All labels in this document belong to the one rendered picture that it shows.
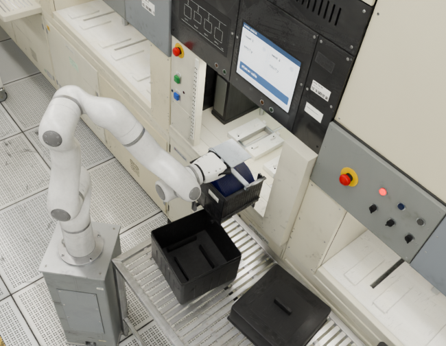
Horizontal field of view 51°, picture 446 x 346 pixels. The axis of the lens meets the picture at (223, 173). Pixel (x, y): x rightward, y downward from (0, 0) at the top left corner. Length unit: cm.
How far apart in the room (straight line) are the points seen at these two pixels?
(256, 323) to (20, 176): 217
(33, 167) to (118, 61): 106
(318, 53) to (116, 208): 205
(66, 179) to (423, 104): 115
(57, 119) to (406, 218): 109
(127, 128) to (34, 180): 203
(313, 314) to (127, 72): 171
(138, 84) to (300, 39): 141
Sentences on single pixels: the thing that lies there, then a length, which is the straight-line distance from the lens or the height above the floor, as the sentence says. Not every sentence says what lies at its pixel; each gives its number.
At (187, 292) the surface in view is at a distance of 190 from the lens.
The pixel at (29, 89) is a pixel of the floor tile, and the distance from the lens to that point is 419.
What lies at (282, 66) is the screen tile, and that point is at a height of 162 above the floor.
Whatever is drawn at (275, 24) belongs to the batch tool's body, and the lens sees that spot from 160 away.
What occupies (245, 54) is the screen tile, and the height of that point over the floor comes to 157.
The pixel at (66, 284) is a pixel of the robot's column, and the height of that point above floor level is 66.
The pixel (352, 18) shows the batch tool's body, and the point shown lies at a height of 190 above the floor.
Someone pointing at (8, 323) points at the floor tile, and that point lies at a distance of 290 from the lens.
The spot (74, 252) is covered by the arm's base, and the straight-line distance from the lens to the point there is 207.
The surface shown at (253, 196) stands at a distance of 191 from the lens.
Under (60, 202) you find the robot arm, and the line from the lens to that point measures 175.
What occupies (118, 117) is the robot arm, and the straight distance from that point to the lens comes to 146.
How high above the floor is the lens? 253
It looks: 48 degrees down
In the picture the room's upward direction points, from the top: 8 degrees clockwise
